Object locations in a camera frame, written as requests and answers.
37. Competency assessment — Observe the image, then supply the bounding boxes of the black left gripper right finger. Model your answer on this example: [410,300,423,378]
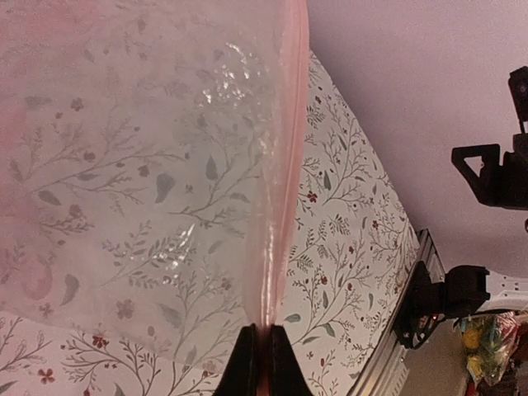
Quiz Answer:
[269,325,313,396]

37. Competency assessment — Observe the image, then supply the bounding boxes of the aluminium table edge rail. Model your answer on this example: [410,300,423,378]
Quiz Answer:
[348,229,445,395]

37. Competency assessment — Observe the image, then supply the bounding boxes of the colourful bag of items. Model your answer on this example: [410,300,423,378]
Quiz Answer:
[459,311,521,386]

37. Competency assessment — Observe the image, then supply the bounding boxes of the clear pink zip top bag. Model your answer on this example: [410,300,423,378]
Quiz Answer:
[1,1,309,372]

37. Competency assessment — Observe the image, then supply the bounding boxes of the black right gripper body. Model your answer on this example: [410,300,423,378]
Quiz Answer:
[451,66,527,208]

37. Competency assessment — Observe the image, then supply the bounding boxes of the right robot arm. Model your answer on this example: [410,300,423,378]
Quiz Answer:
[393,130,527,349]

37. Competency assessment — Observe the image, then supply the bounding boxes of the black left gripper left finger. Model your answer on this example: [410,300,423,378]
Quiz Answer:
[215,324,259,396]

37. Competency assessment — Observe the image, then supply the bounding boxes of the floral patterned table mat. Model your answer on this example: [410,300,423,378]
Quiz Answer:
[1,59,417,395]

